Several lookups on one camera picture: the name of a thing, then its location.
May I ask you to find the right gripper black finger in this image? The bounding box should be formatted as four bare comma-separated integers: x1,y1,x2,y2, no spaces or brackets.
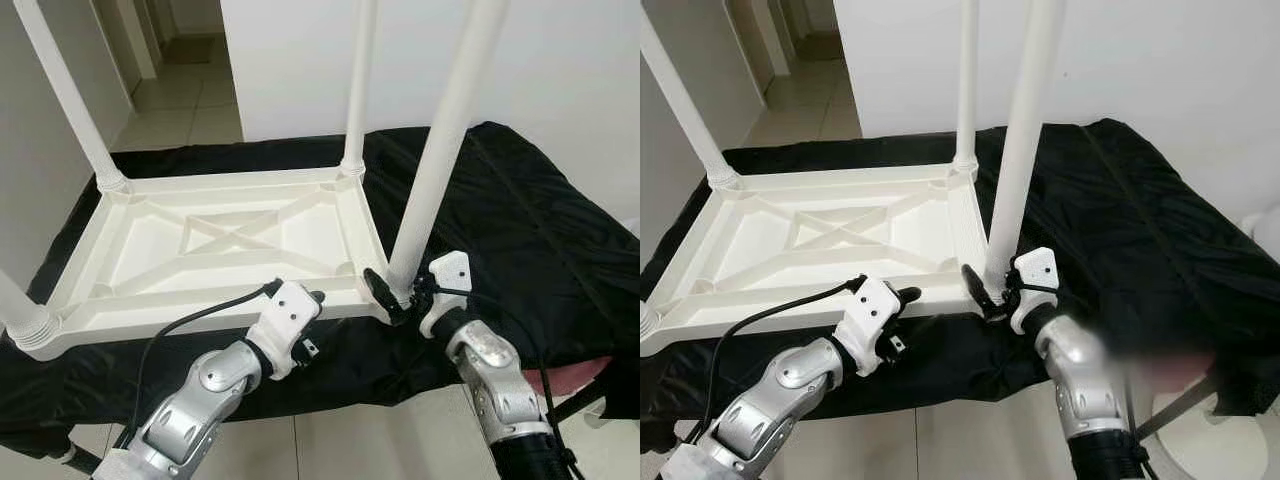
362,268,411,326
961,264,1001,319

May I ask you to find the black fabric table cover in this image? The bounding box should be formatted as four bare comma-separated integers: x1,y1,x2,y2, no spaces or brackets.
0,122,641,461
640,118,1280,451

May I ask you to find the pink cushion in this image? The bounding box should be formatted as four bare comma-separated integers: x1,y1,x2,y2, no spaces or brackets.
545,358,613,396
1130,350,1216,391

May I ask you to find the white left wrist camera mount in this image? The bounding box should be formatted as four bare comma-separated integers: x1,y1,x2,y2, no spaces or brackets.
833,277,906,378
245,280,323,381

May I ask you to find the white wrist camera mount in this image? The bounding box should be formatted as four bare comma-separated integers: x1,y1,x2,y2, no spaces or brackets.
418,252,471,339
1010,247,1059,336
833,277,906,378
245,280,323,381

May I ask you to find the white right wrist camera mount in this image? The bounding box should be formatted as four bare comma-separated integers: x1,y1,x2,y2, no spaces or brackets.
1010,247,1059,336
418,252,471,339

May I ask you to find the white door frame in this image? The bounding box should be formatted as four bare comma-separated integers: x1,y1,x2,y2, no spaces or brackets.
725,0,791,67
95,0,163,83

